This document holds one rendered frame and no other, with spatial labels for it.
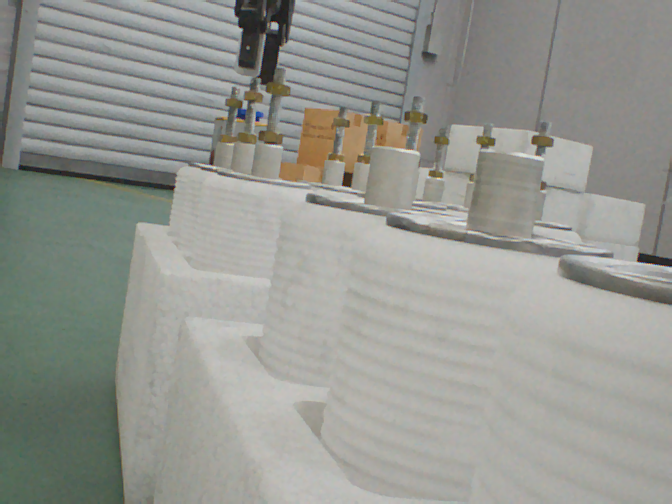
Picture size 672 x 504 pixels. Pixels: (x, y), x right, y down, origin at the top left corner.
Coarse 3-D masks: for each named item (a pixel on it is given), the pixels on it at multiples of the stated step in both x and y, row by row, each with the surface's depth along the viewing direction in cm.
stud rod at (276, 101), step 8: (280, 72) 71; (280, 80) 71; (272, 96) 71; (280, 96) 71; (272, 104) 71; (280, 104) 71; (272, 112) 71; (280, 112) 72; (272, 120) 71; (272, 128) 71; (272, 144) 72
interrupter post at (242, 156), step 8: (240, 144) 82; (248, 144) 82; (232, 152) 83; (240, 152) 82; (248, 152) 82; (232, 160) 83; (240, 160) 82; (248, 160) 82; (232, 168) 83; (240, 168) 82; (248, 168) 82
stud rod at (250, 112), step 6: (252, 78) 82; (258, 78) 82; (252, 84) 82; (258, 84) 82; (252, 90) 82; (258, 90) 82; (252, 102) 82; (246, 108) 82; (252, 108) 82; (246, 114) 83; (252, 114) 82; (246, 120) 82; (252, 120) 83; (246, 126) 82; (252, 126) 83; (246, 132) 83; (252, 132) 83
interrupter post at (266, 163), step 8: (256, 144) 71; (264, 144) 71; (256, 152) 71; (264, 152) 71; (272, 152) 71; (280, 152) 72; (256, 160) 71; (264, 160) 71; (272, 160) 71; (280, 160) 72; (256, 168) 71; (264, 168) 71; (272, 168) 71; (264, 176) 71; (272, 176) 71
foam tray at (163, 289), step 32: (160, 256) 71; (128, 288) 99; (160, 288) 64; (192, 288) 64; (224, 288) 65; (256, 288) 65; (128, 320) 91; (160, 320) 64; (256, 320) 65; (128, 352) 85; (160, 352) 64; (128, 384) 79; (160, 384) 64; (128, 416) 74; (160, 416) 65; (128, 448) 70; (160, 448) 65; (128, 480) 66
